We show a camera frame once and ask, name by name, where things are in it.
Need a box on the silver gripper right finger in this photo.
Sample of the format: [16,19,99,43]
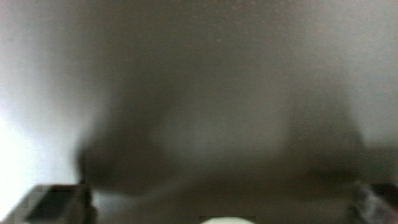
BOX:
[353,183,398,224]

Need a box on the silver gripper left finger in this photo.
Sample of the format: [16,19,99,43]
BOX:
[2,184,96,224]

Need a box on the white cabinet box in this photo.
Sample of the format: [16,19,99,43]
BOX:
[0,0,398,224]

